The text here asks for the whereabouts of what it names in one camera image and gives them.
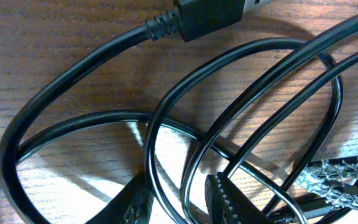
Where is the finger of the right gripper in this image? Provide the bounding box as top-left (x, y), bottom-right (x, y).
top-left (295, 156), bottom-right (358, 210)

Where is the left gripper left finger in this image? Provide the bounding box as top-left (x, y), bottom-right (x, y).
top-left (86, 172), bottom-right (154, 224)

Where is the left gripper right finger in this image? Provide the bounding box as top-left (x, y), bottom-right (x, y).
top-left (204, 172), bottom-right (273, 224)

